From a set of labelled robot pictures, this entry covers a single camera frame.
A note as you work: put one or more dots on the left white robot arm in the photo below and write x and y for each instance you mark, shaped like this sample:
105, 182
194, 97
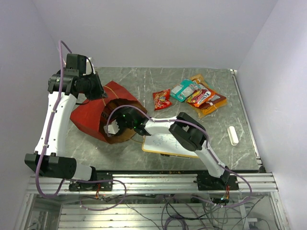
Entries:
48, 159

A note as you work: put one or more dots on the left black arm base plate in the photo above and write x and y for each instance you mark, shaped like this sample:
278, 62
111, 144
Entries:
105, 183

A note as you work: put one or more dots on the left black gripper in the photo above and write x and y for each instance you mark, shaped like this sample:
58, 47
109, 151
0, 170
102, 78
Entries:
100, 93

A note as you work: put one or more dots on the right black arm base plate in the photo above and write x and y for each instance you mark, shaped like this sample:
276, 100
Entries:
205, 182

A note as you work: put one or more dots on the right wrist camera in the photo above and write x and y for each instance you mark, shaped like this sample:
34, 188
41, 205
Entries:
112, 128

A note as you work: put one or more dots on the small whiteboard orange frame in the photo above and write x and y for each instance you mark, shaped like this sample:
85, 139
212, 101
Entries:
166, 144

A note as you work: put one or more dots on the red paper bag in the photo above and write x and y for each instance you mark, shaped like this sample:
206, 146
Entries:
92, 117

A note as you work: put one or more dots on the orange Fox's candy packet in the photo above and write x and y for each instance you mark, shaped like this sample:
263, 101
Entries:
200, 97

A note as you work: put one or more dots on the teal Fox's candy packet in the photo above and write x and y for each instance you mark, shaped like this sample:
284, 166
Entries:
183, 90

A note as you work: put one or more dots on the red small snack packet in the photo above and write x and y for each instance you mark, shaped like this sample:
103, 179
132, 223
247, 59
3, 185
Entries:
161, 99

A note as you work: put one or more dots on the white whiteboard eraser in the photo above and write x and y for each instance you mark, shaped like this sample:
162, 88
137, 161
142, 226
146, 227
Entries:
232, 135

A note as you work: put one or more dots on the aluminium rail frame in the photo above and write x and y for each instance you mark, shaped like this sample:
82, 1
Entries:
159, 184

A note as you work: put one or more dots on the orange striped snack packet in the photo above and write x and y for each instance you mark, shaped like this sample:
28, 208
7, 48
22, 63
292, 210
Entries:
200, 79

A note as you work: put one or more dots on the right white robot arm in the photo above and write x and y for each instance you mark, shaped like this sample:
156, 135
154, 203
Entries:
189, 133

